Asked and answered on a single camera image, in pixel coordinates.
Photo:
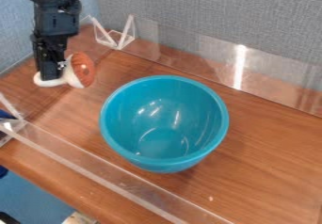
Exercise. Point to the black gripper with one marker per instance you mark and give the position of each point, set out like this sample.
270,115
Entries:
55,23

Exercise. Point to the clear acrylic back barrier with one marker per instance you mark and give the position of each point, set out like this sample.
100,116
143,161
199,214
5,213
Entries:
279,79

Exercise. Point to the clear acrylic front barrier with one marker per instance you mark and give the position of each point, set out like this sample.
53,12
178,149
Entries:
166,204

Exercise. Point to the white brown toy mushroom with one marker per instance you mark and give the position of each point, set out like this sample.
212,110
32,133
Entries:
77,75

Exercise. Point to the blue plastic bowl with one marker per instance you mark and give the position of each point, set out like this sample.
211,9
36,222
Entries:
163,122

